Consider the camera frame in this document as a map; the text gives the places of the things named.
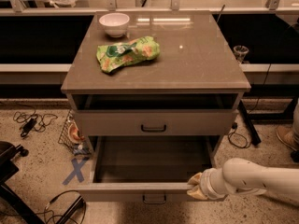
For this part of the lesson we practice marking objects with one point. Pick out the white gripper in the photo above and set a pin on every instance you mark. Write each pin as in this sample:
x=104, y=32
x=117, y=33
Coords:
x=206, y=183

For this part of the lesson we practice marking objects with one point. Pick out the grey drawer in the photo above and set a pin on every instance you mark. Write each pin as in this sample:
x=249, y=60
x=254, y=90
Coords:
x=156, y=114
x=147, y=169

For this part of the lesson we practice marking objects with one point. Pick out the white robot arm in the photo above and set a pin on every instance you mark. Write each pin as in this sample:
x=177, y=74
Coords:
x=241, y=177

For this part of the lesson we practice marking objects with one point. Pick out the grey top drawer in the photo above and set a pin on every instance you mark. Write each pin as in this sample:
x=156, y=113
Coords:
x=156, y=114

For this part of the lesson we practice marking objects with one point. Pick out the grey drawer cabinet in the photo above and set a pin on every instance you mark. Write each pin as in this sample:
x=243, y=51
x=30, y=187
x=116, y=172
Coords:
x=194, y=59

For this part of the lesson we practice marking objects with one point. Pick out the black metal bar right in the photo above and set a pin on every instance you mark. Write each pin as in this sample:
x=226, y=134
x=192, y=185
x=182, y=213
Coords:
x=255, y=139

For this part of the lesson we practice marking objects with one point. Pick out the brown shoe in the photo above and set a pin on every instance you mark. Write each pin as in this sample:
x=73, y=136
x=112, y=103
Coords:
x=287, y=136

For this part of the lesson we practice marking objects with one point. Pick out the black bar bottom left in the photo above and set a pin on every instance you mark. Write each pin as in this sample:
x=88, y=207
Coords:
x=79, y=203

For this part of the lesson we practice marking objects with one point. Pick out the blue tape cross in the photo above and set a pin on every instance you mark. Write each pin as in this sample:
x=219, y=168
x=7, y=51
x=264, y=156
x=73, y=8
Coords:
x=76, y=172

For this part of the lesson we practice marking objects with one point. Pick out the clear glass cup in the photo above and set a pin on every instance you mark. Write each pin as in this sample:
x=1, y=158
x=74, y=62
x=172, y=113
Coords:
x=240, y=52

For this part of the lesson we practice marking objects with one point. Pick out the green snack bag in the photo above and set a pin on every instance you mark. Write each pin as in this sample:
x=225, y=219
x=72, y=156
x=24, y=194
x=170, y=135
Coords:
x=115, y=56

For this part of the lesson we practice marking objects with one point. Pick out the white ceramic bowl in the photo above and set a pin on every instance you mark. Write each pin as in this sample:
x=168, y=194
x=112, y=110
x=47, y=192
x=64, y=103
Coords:
x=115, y=24

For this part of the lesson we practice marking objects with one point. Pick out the wire basket with items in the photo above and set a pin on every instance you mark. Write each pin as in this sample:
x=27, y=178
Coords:
x=71, y=138

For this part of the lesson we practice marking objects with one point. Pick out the black power adapter with cable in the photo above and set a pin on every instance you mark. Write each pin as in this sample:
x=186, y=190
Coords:
x=31, y=121

